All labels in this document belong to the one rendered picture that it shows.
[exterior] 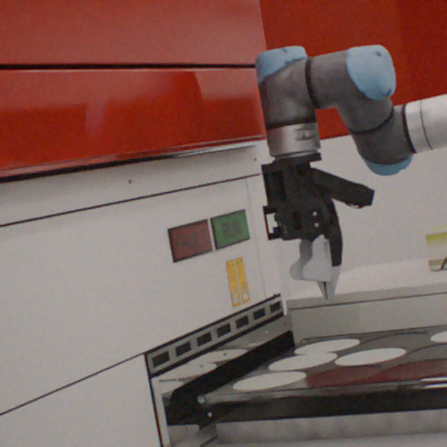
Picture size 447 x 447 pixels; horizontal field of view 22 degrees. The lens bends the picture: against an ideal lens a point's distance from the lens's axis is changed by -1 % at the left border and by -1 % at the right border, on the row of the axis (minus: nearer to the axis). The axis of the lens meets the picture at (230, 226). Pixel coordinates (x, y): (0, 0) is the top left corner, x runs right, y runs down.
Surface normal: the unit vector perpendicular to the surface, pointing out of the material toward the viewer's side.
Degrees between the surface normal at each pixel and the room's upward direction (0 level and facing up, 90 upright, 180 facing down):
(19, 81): 90
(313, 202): 90
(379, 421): 90
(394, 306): 90
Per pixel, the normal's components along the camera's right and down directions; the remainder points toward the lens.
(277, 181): 0.44, -0.04
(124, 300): 0.88, -0.13
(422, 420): -0.44, 0.12
